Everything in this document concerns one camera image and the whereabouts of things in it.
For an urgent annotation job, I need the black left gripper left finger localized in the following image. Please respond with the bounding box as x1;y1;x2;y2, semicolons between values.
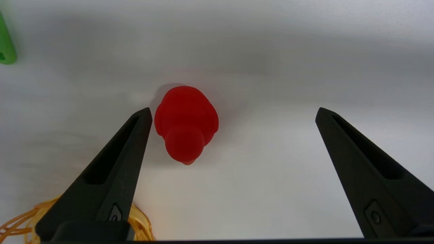
35;107;153;242

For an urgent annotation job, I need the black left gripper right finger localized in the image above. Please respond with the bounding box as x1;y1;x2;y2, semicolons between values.
315;107;434;238

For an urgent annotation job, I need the red rubber duck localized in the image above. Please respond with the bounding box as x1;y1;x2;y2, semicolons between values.
154;85;219;165

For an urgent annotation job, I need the yellow woven wicker basket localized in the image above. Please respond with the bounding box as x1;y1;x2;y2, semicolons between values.
0;198;155;242

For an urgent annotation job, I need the yellow spoon with green handle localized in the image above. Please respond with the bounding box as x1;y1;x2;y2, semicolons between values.
0;12;18;65

